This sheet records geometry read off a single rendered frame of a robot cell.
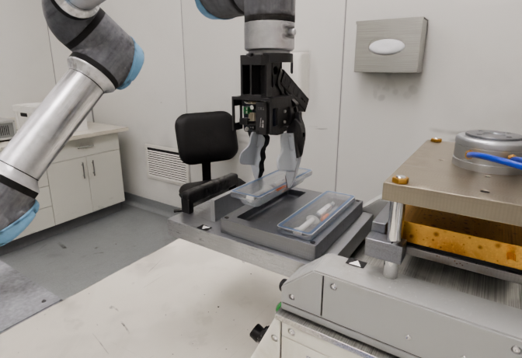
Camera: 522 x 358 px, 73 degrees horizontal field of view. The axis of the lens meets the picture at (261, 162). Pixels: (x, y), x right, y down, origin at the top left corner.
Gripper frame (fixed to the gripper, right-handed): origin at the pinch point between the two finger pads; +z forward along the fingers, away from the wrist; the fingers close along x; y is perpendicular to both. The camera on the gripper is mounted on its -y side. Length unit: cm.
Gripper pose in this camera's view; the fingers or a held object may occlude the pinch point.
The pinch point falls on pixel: (275, 176)
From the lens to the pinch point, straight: 60.6
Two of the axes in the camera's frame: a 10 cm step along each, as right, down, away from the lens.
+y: -5.5, 2.2, -8.1
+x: 8.4, 1.4, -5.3
